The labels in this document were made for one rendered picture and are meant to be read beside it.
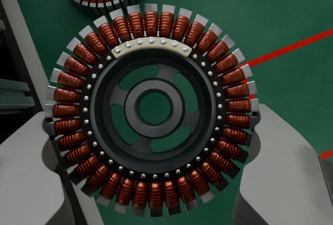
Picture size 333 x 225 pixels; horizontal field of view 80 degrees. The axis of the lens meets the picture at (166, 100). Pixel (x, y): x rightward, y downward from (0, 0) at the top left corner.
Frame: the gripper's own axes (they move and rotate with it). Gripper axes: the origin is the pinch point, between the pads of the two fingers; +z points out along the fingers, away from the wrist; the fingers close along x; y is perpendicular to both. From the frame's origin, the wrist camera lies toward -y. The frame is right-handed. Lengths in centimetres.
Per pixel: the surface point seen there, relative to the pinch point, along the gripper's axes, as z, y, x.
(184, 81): 13.7, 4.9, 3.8
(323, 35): 16.3, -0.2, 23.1
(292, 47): 15.6, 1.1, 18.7
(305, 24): 17.2, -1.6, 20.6
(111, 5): 15.6, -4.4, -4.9
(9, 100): 7.8, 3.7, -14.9
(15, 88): 9.8, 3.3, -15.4
